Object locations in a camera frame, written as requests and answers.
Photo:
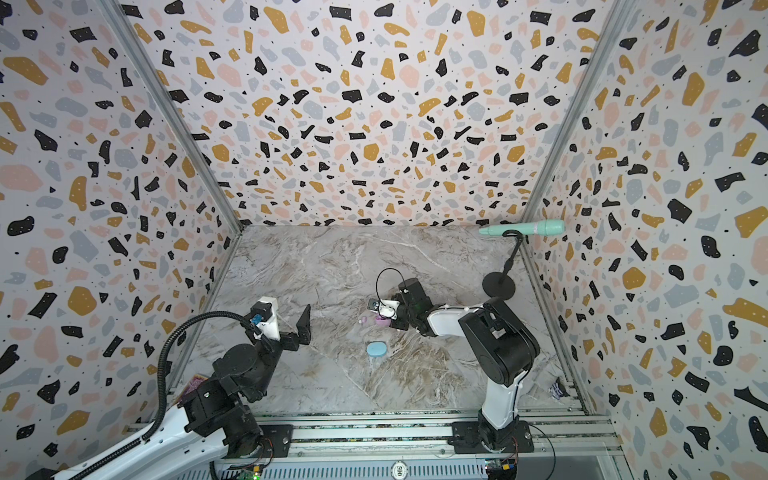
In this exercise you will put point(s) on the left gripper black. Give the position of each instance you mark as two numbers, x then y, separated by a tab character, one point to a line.
305	326

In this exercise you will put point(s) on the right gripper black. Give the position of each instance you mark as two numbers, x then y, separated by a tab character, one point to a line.
398	312

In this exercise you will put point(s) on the blue earbud charging case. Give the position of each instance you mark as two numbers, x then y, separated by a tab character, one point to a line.
376	349

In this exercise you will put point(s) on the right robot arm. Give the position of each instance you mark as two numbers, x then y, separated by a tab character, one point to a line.
503	346

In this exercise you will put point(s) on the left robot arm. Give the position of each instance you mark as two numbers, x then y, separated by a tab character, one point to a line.
214	421

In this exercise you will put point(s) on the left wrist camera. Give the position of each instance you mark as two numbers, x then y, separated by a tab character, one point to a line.
263	319

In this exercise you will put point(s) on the colourful packet at wall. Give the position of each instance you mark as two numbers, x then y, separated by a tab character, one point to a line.
194	383

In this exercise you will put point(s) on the small packet right wall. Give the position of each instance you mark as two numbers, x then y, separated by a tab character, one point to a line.
558	389

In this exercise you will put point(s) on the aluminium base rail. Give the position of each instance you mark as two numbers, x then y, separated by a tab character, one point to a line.
542	445

